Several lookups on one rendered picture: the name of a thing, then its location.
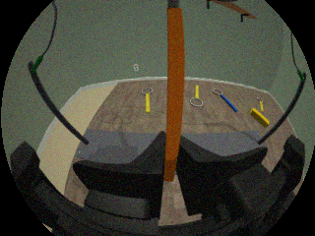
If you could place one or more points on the yellow block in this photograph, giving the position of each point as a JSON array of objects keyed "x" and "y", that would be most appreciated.
[{"x": 259, "y": 117}]

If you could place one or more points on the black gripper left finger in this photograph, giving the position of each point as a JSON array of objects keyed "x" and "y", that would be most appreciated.
[{"x": 141, "y": 178}]

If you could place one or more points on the grey bent wire on two posts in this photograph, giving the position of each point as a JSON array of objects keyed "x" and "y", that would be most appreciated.
[{"x": 107, "y": 146}]

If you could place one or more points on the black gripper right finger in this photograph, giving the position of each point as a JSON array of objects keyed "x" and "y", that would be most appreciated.
[{"x": 202, "y": 173}]

